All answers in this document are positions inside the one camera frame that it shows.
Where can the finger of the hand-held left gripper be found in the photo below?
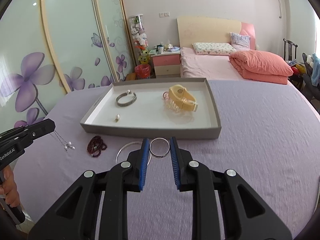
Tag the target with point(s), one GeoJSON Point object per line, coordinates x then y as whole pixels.
{"type": "Point", "coordinates": [42, 127]}

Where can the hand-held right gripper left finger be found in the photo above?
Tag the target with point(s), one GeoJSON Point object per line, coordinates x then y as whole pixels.
{"type": "Point", "coordinates": [142, 165]}

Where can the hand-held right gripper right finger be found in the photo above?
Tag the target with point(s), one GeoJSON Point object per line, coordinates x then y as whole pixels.
{"type": "Point", "coordinates": [176, 165]}

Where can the grey shallow tray box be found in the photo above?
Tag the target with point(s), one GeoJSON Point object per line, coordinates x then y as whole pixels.
{"type": "Point", "coordinates": [150, 120]}

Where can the gold-backed pearl earring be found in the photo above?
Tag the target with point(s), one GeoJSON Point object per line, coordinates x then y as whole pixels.
{"type": "Point", "coordinates": [117, 117]}

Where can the person's left hand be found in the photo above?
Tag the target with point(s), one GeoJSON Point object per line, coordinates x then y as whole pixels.
{"type": "Point", "coordinates": [10, 187]}

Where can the thin silver bangle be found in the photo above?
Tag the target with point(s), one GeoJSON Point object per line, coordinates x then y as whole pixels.
{"type": "Point", "coordinates": [125, 145]}

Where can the purple tablecloth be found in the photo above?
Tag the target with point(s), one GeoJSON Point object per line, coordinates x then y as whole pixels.
{"type": "Point", "coordinates": [250, 130]}

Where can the red trash bin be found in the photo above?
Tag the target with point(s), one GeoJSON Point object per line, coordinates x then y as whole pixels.
{"type": "Point", "coordinates": [142, 72]}

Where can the pink and cream nightstand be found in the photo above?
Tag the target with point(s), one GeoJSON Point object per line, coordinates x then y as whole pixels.
{"type": "Point", "coordinates": [166, 65]}

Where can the bed with pink sheet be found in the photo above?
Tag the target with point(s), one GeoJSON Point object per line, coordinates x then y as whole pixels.
{"type": "Point", "coordinates": [200, 66]}

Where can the flower-print sliding wardrobe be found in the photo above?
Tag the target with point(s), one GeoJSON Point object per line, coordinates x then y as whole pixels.
{"type": "Point", "coordinates": [75, 30]}

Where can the yellow plush toy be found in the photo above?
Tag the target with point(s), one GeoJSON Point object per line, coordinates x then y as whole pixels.
{"type": "Point", "coordinates": [144, 56]}

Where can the white mug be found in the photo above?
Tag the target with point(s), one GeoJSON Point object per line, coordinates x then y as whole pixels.
{"type": "Point", "coordinates": [160, 49]}

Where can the white patterned pillow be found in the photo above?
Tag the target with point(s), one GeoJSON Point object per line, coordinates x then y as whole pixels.
{"type": "Point", "coordinates": [212, 48]}

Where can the folded orange quilt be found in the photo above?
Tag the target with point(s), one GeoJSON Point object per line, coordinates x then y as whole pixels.
{"type": "Point", "coordinates": [260, 66]}

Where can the clear tube of plush toys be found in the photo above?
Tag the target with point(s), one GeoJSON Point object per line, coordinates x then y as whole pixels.
{"type": "Point", "coordinates": [138, 35]}

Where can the cream and pink headboard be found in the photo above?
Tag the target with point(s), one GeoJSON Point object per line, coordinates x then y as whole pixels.
{"type": "Point", "coordinates": [205, 30]}

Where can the small purple pillow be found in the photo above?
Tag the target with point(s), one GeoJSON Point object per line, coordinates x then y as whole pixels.
{"type": "Point", "coordinates": [240, 41]}

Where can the black office chair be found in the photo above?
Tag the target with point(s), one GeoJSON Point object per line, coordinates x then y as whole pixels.
{"type": "Point", "coordinates": [308, 80]}

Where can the dark wooden chair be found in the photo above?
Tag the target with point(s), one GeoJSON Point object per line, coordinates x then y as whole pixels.
{"type": "Point", "coordinates": [290, 50]}

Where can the blue plush garment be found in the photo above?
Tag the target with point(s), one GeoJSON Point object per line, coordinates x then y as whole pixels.
{"type": "Point", "coordinates": [316, 70]}

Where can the wall socket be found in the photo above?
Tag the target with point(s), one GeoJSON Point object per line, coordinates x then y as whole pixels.
{"type": "Point", "coordinates": [165, 14]}

